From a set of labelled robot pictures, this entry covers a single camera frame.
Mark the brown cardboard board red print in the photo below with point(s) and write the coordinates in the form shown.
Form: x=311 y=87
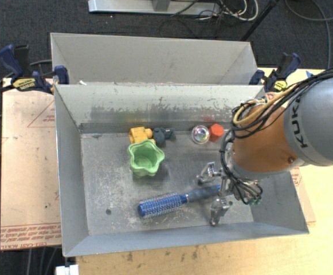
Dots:
x=28 y=168

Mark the yellow toy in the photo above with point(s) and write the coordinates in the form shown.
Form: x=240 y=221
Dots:
x=137 y=135

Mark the blue hairbrush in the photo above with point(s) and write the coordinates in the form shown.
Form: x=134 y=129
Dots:
x=160 y=205

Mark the shiny clear ball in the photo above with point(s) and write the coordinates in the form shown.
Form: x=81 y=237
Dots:
x=200 y=134

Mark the dark grey toy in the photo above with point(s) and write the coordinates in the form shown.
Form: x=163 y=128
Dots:
x=160 y=136

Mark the grey metal bin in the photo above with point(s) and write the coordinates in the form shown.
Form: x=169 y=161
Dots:
x=111 y=165

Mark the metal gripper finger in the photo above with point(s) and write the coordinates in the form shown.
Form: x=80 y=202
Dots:
x=219 y=208
x=209 y=173

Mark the red-orange faceted block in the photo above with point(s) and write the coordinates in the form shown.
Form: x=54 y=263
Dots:
x=216 y=132

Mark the green flower-shaped cup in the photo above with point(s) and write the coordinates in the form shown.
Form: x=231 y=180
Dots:
x=146 y=157

